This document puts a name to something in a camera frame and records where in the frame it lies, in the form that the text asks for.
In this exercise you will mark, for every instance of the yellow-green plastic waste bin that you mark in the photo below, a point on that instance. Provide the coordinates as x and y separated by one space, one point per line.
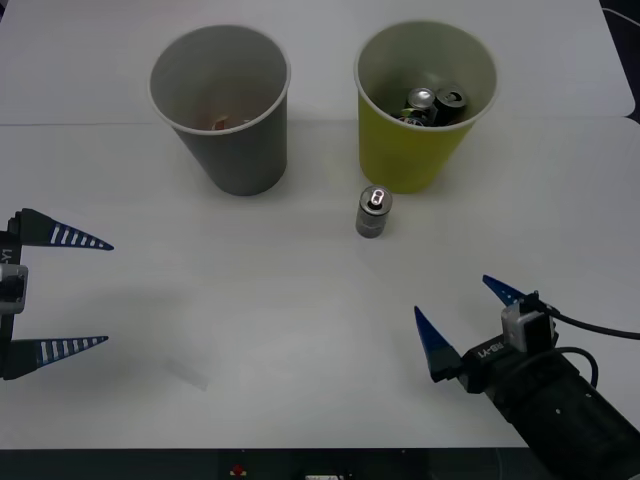
400 155

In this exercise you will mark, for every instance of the silver-topped drink can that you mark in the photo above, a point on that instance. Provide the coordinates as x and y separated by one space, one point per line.
421 98

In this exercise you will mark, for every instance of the bottle with red label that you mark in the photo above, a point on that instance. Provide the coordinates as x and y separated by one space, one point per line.
220 123

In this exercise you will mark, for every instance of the black drink can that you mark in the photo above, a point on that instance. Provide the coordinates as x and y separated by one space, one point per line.
450 107

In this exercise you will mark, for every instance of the grey plastic waste bin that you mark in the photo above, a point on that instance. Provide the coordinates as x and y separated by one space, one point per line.
240 160

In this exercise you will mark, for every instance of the red button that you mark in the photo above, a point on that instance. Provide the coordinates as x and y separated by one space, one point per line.
238 470

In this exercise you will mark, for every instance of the dark grey drink can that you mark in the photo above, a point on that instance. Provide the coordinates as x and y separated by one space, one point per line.
372 220

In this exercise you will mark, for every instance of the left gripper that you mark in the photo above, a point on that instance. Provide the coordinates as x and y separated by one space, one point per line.
9 250

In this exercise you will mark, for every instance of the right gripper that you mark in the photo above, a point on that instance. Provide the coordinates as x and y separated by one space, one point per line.
487 362

